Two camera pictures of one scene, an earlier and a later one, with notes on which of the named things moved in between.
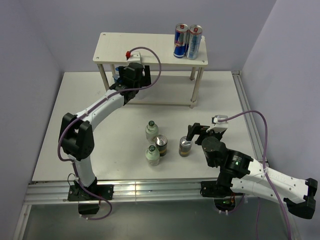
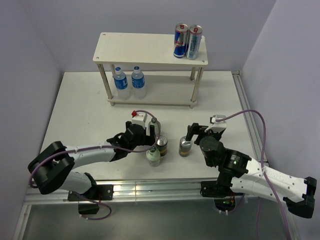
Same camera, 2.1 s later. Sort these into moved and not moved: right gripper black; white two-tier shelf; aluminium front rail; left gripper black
Moved: left gripper black
Not moved: aluminium front rail; white two-tier shelf; right gripper black
